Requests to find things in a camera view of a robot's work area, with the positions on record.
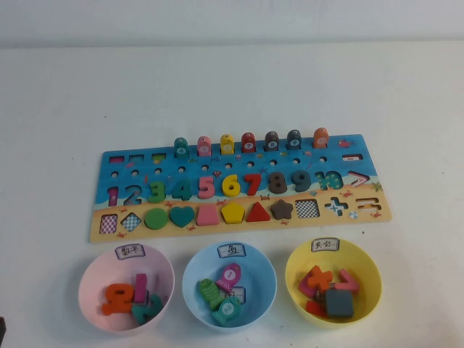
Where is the green wooden circle piece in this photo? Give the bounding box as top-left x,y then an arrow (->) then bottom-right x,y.
144,209 -> 170,231

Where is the colourful wooden puzzle board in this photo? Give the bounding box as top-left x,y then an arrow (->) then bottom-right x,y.
88,133 -> 394,244

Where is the yellow wooden pentagon piece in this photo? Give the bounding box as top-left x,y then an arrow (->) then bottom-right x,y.
221,202 -> 247,225

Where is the red wooden triangle piece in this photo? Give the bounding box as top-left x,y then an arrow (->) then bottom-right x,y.
246,201 -> 272,223

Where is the pink wooden trapezoid piece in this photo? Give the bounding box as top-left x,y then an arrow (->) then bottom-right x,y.
197,205 -> 221,228

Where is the brown wooden star piece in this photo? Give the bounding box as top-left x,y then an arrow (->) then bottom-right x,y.
270,199 -> 294,221

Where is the teal wooden heart piece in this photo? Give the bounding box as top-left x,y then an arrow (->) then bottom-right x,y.
169,206 -> 196,229

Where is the paper label on blue bowl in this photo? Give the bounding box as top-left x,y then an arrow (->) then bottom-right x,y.
217,242 -> 249,258

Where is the blue plastic bowl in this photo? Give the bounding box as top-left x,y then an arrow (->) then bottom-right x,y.
181,241 -> 278,330

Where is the paper label on yellow bowl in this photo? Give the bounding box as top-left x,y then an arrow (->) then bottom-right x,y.
311,238 -> 341,252

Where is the paper label inside blue bowl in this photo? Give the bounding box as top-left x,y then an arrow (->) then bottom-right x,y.
226,286 -> 247,304

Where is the paper label on pink bowl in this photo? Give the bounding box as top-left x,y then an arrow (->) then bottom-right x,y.
115,244 -> 146,260

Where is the pink wooden diamond piece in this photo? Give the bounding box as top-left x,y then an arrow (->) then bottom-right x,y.
298,270 -> 320,297

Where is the pink plastic bowl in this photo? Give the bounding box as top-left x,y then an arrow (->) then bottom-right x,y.
78,243 -> 175,333

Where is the red wooden rectangle piece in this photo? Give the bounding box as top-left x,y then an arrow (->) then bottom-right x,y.
305,299 -> 329,316

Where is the grey wooden square piece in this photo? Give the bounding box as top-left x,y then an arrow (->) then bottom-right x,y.
324,289 -> 355,319

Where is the yellow plastic bowl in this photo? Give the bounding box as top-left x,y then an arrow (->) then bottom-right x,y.
285,238 -> 383,330

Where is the yellow wooden number six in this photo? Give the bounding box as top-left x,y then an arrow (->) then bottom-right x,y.
222,174 -> 241,198

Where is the red wooden number seven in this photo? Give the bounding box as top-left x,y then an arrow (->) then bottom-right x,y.
243,173 -> 264,196

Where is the pink wooden number five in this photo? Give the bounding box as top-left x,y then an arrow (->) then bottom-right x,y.
198,177 -> 217,201

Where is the yellow wooden fish six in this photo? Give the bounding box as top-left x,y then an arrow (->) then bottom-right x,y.
220,133 -> 236,155

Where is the red wooden fish seven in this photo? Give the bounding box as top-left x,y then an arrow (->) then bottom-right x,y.
241,132 -> 257,153

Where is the pink wooden fish five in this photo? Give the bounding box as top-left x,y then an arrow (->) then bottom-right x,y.
197,136 -> 213,157

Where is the brown wooden number eight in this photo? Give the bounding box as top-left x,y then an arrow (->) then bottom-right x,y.
268,172 -> 289,195

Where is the teal wooden number four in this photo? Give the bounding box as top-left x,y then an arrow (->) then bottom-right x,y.
172,180 -> 193,202

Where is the brown wooden fish eight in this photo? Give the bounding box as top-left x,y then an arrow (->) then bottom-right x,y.
263,130 -> 280,152

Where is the teal wooden fish four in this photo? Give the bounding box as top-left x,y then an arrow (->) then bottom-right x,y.
173,136 -> 189,159

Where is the grey wooden fish nine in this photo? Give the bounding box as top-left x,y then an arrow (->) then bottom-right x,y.
286,129 -> 304,151

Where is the grey wooden number nine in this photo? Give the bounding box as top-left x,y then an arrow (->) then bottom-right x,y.
291,170 -> 312,193

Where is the green wooden number three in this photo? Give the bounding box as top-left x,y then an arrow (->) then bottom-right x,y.
147,181 -> 167,204

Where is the orange wooden fish ten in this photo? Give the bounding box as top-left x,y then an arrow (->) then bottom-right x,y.
312,127 -> 330,149

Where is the magenta wooden fish one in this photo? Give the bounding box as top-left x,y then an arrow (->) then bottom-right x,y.
216,263 -> 242,291

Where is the green wooden fish three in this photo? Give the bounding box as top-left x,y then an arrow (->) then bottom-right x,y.
197,278 -> 224,312

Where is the orange wooden plus sign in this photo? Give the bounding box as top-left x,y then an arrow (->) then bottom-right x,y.
307,266 -> 334,293

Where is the teal wooden fish two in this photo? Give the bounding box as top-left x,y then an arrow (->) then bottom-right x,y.
212,295 -> 242,326

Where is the magenta wooden number one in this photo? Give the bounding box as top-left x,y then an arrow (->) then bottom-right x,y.
133,273 -> 149,304

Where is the pink wooden greater-than sign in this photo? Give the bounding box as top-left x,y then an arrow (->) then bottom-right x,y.
333,268 -> 360,294

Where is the teal wooden number two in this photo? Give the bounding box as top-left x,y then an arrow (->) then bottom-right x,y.
130,294 -> 164,325

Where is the orange wooden number ten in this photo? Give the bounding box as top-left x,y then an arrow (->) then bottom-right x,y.
101,283 -> 137,315

